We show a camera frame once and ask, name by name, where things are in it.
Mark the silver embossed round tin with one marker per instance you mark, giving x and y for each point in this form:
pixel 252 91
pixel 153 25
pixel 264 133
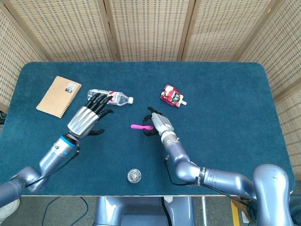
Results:
pixel 134 175

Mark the white round torso knob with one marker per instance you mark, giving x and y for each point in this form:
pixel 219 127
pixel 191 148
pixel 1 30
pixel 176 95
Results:
pixel 168 199

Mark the white sneaker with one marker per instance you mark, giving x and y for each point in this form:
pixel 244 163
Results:
pixel 9 209

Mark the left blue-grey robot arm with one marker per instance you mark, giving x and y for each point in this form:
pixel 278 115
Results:
pixel 49 157

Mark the brown paper bag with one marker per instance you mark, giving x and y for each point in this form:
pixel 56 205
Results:
pixel 240 206

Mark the brown spiral notebook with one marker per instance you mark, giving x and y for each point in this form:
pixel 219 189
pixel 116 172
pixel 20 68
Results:
pixel 57 97

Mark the woven bamboo screen panel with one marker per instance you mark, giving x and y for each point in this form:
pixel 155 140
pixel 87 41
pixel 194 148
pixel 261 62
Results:
pixel 223 30
pixel 65 30
pixel 148 30
pixel 282 58
pixel 14 58

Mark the clear plastic water bottle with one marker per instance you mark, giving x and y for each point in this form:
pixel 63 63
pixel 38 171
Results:
pixel 121 99

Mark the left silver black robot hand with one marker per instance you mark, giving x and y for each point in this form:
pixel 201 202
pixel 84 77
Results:
pixel 83 121

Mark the blue-grey robot torso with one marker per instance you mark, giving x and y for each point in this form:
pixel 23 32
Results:
pixel 131 212

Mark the red spouted juice pouch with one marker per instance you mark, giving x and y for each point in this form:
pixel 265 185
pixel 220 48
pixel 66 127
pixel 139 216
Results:
pixel 171 96

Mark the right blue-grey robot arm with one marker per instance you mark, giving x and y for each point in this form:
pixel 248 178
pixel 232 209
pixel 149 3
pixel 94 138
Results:
pixel 223 179

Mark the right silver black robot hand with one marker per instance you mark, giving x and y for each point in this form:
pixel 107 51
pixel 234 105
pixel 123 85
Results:
pixel 162 123

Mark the blue felt table cover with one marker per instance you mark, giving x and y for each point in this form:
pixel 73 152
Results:
pixel 113 155

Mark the white table leg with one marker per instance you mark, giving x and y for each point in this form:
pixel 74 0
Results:
pixel 204 212

